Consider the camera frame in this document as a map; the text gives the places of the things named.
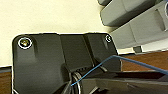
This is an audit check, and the grey bin with blue lid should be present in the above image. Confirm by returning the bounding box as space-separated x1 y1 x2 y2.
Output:
109 4 168 54

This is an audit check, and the blue cable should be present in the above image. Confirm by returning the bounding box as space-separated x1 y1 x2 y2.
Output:
70 54 168 87

